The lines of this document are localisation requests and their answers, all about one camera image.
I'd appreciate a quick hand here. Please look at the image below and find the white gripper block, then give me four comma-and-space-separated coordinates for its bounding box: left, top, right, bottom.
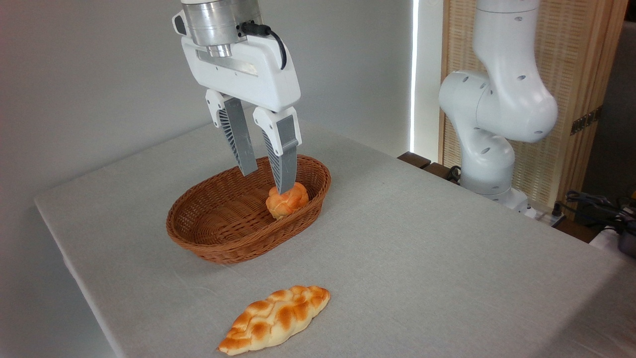
172, 10, 302, 195

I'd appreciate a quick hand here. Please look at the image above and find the round orange bread bun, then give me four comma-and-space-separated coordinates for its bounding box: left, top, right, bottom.
266, 182, 309, 220

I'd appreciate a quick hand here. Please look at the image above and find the long braided bread loaf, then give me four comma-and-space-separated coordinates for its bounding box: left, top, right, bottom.
217, 285, 331, 356

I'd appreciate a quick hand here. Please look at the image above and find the brown oval wicker basket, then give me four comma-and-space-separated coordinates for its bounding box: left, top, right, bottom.
166, 154, 332, 264

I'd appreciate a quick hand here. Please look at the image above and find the silver metal wrist flange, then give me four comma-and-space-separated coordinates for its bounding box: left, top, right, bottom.
180, 0, 262, 58

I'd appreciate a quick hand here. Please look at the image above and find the dark wooden side table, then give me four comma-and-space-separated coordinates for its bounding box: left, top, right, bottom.
397, 151, 464, 184

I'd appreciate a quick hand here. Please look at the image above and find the light grey tablecloth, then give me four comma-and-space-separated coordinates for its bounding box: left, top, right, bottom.
34, 119, 636, 358

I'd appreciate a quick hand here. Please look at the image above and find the white power strip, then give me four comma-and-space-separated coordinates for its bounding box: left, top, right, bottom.
522, 206, 567, 227

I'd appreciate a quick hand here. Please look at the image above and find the dark metal screen hinge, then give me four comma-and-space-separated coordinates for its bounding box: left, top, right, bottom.
570, 106, 603, 136

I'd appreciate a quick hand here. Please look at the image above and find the wooden bamboo folding screen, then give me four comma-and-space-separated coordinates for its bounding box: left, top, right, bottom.
439, 0, 630, 215

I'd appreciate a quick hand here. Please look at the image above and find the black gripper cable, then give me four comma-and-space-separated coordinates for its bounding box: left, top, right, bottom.
238, 21, 288, 71

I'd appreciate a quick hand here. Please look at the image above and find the black cable bundle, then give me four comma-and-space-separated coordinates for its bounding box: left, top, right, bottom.
553, 190, 636, 235

